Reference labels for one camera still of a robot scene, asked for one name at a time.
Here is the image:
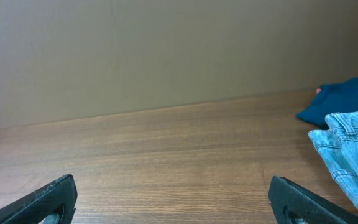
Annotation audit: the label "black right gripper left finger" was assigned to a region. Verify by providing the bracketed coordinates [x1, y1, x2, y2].
[0, 174, 78, 224]

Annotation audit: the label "dark blue cloth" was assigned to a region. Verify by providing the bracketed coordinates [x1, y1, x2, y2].
[296, 78, 358, 130]

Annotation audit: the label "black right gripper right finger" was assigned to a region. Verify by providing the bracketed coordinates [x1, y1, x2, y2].
[268, 176, 358, 224]

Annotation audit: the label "light blue denim shorts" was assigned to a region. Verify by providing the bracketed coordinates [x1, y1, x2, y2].
[308, 111, 358, 209]

